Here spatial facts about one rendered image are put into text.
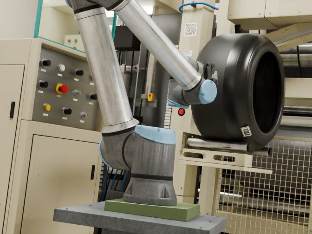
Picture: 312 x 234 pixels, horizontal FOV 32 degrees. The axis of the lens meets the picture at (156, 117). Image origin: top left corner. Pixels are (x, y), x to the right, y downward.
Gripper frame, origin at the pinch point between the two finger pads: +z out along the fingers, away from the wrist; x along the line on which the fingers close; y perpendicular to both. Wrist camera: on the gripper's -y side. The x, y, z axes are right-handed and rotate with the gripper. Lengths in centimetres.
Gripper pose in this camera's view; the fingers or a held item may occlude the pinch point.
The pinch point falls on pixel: (215, 83)
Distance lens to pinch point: 251.7
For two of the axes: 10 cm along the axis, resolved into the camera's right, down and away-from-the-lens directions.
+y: 1.1, -9.9, 0.8
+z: 5.4, 1.2, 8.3
